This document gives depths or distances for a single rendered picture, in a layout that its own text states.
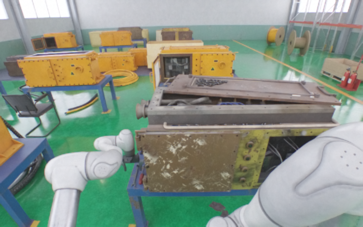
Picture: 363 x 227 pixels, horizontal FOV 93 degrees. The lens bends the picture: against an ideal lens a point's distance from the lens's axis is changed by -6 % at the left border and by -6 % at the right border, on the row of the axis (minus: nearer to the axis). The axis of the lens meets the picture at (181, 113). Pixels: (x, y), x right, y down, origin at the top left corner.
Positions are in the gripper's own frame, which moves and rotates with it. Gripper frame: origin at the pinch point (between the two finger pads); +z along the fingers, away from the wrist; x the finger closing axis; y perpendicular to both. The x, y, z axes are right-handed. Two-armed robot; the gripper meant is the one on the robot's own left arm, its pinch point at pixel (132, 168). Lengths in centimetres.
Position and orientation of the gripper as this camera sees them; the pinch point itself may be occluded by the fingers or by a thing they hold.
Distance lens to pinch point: 167.1
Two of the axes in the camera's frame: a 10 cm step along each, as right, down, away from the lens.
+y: -0.4, -4.8, 8.8
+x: -10.0, 0.3, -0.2
